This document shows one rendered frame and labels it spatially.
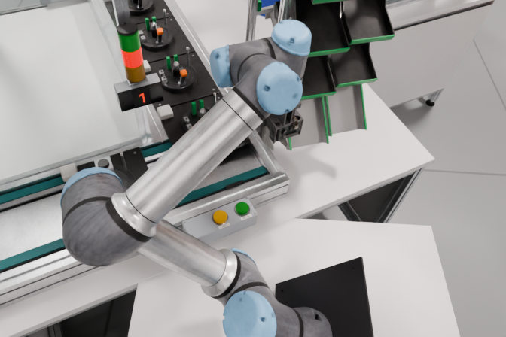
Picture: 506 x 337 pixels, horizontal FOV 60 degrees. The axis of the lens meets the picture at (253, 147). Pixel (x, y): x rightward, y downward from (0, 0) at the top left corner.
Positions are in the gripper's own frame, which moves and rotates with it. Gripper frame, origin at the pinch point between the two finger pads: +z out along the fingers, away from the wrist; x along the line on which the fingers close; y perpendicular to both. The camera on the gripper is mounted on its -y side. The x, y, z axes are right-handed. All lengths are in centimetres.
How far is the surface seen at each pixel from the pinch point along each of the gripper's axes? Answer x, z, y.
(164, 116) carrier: -15.7, 24.7, -39.9
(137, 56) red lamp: -23.2, -11.0, -29.5
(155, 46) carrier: -7, 24, -75
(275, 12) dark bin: 18.8, -10.8, -34.4
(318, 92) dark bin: 23.8, 3.6, -13.1
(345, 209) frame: 65, 105, -16
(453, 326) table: 34, 37, 54
